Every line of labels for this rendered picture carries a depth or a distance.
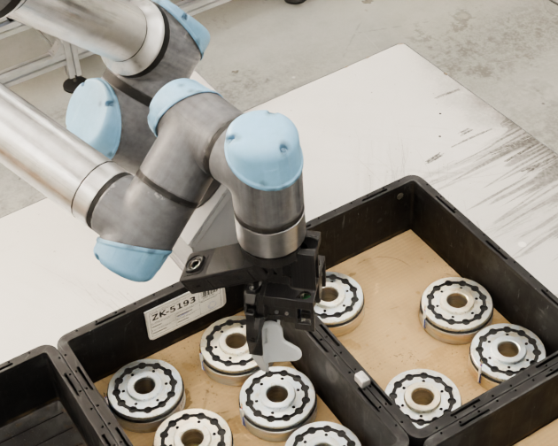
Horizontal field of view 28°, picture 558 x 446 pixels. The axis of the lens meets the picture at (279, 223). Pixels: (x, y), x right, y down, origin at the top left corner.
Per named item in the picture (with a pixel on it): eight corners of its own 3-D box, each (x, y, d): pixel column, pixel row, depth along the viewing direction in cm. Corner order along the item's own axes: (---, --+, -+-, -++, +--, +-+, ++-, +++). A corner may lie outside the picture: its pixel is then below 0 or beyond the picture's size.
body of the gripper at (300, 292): (313, 337, 126) (310, 268, 117) (240, 326, 128) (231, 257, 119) (327, 287, 131) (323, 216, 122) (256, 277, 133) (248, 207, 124)
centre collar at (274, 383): (251, 392, 148) (251, 388, 148) (282, 375, 150) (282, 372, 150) (271, 417, 145) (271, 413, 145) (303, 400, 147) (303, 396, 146)
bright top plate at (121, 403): (97, 378, 152) (96, 374, 151) (166, 350, 155) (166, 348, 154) (122, 431, 145) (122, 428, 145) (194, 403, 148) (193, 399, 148)
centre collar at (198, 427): (166, 435, 144) (166, 433, 143) (200, 419, 145) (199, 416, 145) (184, 462, 141) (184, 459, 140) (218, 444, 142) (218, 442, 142)
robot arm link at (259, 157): (260, 91, 114) (318, 129, 109) (267, 168, 122) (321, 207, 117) (202, 128, 110) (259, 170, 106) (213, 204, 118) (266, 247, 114)
